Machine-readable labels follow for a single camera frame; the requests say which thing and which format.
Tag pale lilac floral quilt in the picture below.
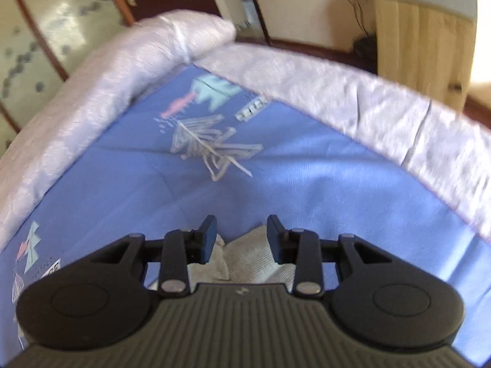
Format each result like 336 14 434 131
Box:
1 11 490 245

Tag light wooden cabinet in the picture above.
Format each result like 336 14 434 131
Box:
374 0 478 111

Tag grey sweatpants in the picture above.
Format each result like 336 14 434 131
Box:
187 226 296 291

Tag blue patterned bed sheet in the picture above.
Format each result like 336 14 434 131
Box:
1 67 490 364

